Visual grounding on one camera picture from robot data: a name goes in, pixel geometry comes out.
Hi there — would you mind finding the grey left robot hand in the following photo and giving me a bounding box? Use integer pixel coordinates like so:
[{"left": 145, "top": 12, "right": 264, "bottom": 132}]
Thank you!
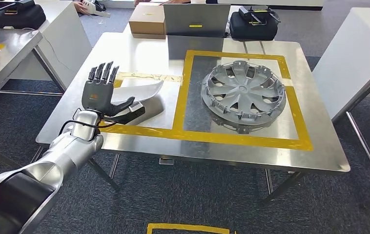
[{"left": 81, "top": 60, "right": 137, "bottom": 117}]

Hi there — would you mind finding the white curved car body part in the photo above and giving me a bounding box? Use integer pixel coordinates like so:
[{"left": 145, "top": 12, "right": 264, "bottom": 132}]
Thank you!
[{"left": 109, "top": 79, "right": 166, "bottom": 127}]

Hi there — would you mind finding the white cabinet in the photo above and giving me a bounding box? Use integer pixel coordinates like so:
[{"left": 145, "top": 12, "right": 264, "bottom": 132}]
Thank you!
[{"left": 8, "top": 0, "right": 93, "bottom": 90}]

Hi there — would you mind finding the white handheld device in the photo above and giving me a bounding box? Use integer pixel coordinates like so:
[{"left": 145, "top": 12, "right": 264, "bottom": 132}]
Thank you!
[{"left": 81, "top": 0, "right": 112, "bottom": 19}]

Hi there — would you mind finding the brown cardboard box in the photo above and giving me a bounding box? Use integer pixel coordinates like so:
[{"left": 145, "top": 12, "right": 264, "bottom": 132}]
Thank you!
[{"left": 128, "top": 3, "right": 167, "bottom": 40}]

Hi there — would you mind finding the black carrying case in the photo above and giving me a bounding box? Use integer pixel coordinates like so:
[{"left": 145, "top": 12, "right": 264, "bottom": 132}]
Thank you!
[
  {"left": 229, "top": 5, "right": 282, "bottom": 41},
  {"left": 0, "top": 3, "right": 47, "bottom": 30}
]

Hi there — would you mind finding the grey laptop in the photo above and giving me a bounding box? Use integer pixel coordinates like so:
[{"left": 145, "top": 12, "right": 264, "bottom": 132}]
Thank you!
[{"left": 163, "top": 3, "right": 231, "bottom": 39}]

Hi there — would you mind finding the silver wheel hubcap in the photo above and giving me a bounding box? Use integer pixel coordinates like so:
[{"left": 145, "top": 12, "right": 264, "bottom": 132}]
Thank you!
[{"left": 200, "top": 60, "right": 287, "bottom": 127}]

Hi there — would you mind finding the white panel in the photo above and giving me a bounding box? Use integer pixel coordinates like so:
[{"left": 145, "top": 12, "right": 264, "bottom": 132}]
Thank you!
[{"left": 312, "top": 7, "right": 370, "bottom": 121}]

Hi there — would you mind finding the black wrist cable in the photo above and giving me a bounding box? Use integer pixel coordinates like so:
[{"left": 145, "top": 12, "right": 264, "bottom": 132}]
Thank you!
[{"left": 58, "top": 108, "right": 123, "bottom": 137}]

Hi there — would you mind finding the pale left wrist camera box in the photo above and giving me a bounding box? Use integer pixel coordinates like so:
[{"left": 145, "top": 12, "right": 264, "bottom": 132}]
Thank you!
[{"left": 116, "top": 101, "right": 146, "bottom": 126}]

